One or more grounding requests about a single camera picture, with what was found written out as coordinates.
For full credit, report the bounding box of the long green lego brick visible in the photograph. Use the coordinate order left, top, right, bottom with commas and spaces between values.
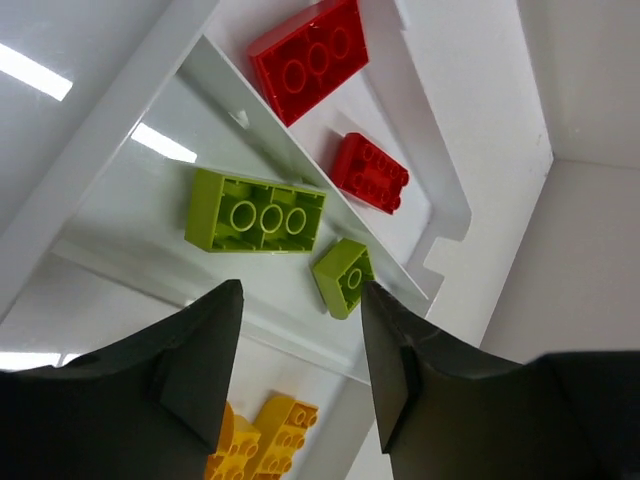
185, 169, 326, 253

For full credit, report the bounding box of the yellow rounded lego brick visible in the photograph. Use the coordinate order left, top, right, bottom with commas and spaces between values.
245, 395, 318, 479

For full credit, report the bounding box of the red lego brick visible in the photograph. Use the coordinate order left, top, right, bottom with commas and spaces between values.
247, 0, 369, 127

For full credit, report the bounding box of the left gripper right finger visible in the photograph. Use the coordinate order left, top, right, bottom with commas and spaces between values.
361, 281, 639, 479

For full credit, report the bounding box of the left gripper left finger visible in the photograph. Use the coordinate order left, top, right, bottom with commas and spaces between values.
1, 280, 244, 479

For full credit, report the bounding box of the white divided sorting tray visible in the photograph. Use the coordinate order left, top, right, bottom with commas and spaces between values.
1, 1, 471, 479

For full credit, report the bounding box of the red round lego piece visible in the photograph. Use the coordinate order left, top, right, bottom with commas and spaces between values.
329, 132, 410, 215

